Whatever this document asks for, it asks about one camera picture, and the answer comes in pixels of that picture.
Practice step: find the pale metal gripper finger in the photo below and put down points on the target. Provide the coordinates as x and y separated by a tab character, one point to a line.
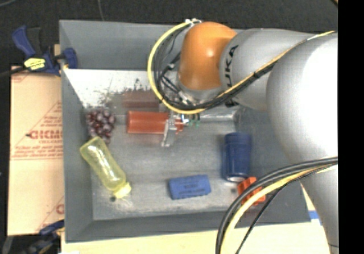
169	135

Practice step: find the red-brown block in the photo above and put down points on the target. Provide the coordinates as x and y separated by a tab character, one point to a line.
146	122

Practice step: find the grey metal bin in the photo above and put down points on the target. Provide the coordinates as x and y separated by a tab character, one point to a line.
159	162

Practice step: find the blue sponge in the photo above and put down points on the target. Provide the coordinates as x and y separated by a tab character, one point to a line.
189	187

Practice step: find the dark blue cup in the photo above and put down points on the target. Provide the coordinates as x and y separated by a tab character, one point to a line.
236	156

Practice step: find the purple toy grape bunch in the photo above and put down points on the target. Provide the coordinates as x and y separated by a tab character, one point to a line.
100	125

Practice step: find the yellow clear plastic bottle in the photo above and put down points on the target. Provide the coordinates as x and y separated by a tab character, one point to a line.
103	166

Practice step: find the orange plastic piece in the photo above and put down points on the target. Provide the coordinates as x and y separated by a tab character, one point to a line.
247	189

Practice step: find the brown cardboard board, red print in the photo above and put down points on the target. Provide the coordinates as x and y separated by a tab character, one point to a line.
34	162

